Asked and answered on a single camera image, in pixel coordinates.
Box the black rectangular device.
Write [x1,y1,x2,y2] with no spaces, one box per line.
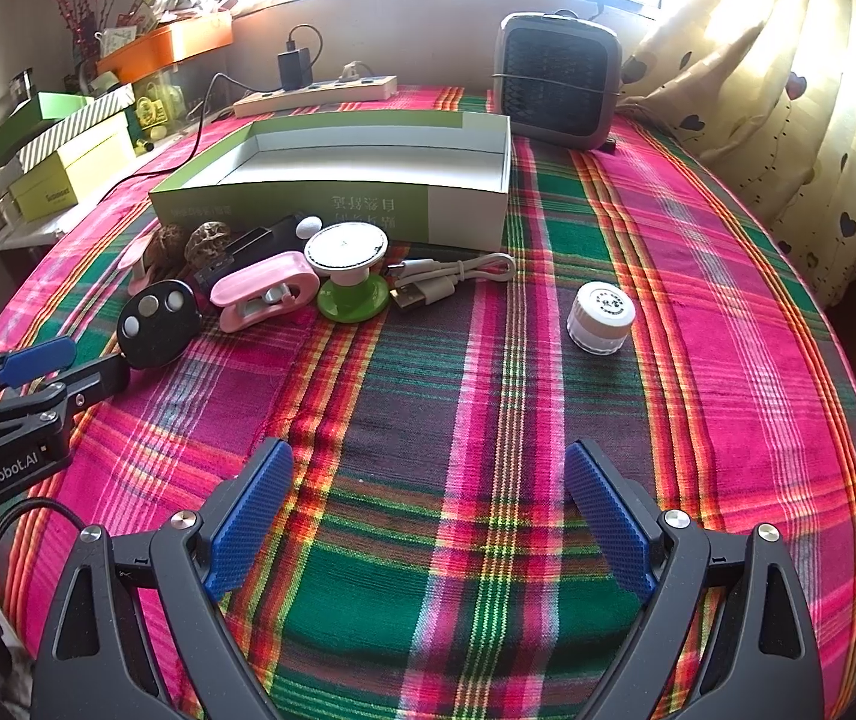
[193,213,306,296]

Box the grey portable heater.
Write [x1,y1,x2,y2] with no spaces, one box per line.
[492,11,622,151]

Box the cream heart curtain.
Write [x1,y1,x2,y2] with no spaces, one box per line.
[618,0,856,305]

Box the green box lid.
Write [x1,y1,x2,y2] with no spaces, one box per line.
[0,91,91,167]

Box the black charger adapter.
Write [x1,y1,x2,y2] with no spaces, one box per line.
[277,46,314,91]

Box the yellow green shoebox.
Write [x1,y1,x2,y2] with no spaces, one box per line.
[10,112,135,221]

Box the beige plug on strip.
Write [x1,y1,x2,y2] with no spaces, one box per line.
[339,60,375,83]

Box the green white cardboard box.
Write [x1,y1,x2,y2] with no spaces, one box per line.
[149,109,513,250]

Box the beige power strip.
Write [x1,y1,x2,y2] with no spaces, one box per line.
[233,75,399,117]

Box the pink cable winder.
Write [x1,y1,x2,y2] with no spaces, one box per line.
[210,250,321,333]

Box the orange storage box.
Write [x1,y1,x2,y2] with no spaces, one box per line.
[97,11,233,83]

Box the plaid bed cloth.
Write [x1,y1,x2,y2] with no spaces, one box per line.
[0,121,856,718]

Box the brown walnut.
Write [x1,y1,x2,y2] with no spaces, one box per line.
[151,224,188,268]
[184,221,233,270]

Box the black charger cable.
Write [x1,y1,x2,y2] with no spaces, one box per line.
[95,23,326,205]

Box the black oval remote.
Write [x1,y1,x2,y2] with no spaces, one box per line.
[117,280,202,371]

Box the green white cable spool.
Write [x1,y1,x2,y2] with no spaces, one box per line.
[303,221,389,323]

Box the yellow toy figure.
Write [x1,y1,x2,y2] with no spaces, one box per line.
[133,82,187,142]

